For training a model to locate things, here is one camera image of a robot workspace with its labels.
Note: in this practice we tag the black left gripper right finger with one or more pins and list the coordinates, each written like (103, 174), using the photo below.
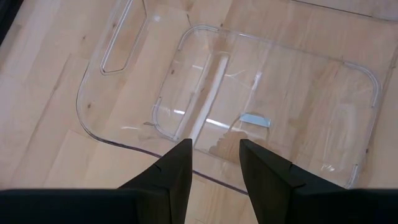
(311, 205)

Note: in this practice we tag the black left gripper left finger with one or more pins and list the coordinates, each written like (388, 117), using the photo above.
(124, 205)

